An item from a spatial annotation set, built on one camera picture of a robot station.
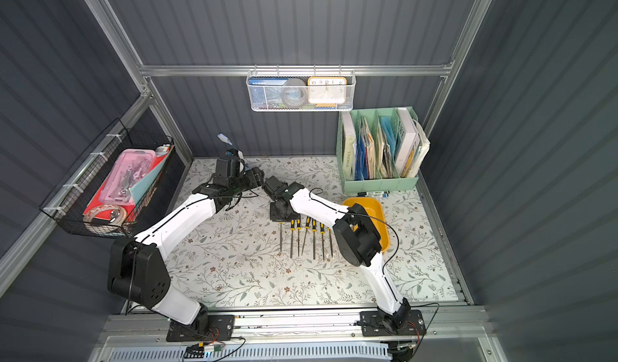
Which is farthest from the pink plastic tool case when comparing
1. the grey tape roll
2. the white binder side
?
the white binder side

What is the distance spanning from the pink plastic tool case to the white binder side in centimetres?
93

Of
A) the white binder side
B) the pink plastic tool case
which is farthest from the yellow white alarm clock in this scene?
the pink plastic tool case

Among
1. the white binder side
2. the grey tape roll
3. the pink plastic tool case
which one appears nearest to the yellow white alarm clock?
the grey tape roll

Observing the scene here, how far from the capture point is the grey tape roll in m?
0.88

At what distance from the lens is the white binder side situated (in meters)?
0.93

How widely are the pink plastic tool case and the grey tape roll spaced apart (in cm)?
49

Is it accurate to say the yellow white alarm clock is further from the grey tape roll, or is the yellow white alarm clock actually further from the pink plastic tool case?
the pink plastic tool case

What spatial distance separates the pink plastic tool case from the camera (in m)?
0.70

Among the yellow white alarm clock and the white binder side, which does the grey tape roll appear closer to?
the yellow white alarm clock

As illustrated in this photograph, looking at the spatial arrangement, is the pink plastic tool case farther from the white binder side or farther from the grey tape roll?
the white binder side

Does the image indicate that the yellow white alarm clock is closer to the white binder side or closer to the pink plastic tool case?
the white binder side

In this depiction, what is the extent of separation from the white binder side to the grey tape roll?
43cm
